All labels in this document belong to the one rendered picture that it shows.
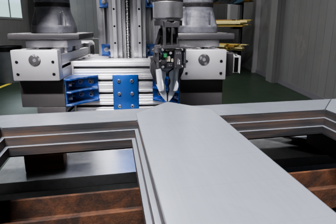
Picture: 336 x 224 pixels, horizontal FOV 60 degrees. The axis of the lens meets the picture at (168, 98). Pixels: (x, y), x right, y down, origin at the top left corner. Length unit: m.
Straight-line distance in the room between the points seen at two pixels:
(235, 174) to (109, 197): 0.33
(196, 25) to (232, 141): 0.56
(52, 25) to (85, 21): 7.19
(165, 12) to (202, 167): 0.42
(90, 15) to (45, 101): 7.27
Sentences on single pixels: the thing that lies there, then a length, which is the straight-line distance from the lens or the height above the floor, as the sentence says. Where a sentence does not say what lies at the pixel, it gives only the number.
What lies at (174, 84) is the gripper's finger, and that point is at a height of 0.91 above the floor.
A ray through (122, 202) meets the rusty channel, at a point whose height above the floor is 0.70.
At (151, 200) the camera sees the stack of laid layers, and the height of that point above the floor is 0.85.
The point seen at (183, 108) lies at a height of 0.87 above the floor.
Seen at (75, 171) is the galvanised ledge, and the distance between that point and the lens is 0.85.
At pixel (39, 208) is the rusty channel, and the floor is 0.70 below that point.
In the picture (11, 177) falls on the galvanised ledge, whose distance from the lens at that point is 0.88.
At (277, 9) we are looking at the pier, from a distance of 5.90.
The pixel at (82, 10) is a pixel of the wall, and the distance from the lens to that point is 8.25.
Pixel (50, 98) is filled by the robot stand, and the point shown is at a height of 0.84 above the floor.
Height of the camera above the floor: 1.06
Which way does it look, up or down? 14 degrees down
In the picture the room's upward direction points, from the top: straight up
